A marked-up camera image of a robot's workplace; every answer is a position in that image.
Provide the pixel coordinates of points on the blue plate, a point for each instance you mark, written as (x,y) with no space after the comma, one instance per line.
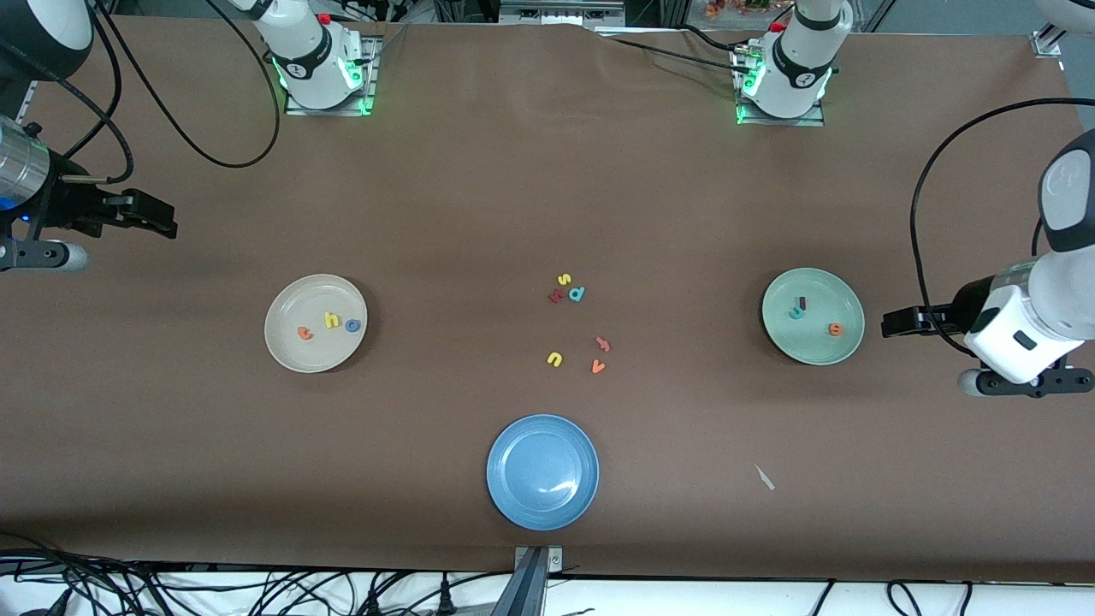
(542,472)

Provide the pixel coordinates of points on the small white tape scrap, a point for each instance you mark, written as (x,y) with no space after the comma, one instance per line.
(764,477)

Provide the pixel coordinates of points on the beige brown plate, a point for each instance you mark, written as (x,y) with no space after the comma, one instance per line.
(295,295)

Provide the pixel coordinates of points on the grey metal box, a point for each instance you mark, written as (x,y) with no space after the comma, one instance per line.
(556,10)

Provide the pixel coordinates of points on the grey metal clamp bracket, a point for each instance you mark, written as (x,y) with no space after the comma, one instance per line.
(554,560)

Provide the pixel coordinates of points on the aluminium frame corner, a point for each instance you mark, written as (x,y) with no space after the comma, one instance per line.
(1045,43)

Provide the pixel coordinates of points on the aluminium frame side rail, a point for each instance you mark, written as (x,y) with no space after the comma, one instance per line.
(24,96)

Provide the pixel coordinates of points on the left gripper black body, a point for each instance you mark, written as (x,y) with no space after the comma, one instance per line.
(965,309)

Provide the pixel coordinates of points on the green plate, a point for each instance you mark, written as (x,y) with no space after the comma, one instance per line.
(813,344)

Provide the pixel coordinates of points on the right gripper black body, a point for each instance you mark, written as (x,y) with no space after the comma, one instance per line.
(67,205)

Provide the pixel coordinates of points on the brown table cover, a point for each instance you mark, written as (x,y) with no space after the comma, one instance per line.
(547,171)

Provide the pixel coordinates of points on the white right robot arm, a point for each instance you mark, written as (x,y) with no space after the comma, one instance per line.
(312,60)

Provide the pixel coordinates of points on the orange dried flowers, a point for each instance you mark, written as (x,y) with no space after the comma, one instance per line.
(736,7)

